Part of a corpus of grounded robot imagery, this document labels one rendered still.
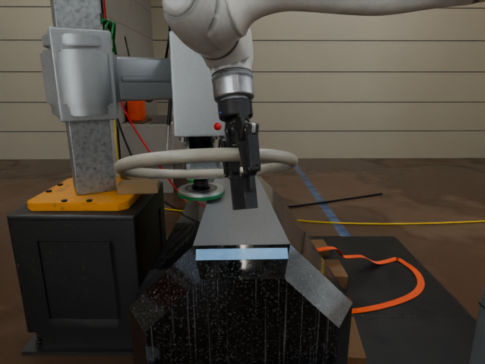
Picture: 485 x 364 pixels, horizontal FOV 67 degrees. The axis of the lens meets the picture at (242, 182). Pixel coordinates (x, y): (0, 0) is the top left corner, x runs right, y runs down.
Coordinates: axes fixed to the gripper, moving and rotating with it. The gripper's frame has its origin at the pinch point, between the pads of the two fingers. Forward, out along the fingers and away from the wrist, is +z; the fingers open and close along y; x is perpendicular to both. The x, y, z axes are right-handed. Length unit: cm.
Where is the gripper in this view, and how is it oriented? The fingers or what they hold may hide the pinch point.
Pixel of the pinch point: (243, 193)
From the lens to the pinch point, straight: 78.1
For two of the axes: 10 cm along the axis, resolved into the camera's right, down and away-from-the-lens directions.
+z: 1.0, 9.9, -0.7
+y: -5.1, 1.1, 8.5
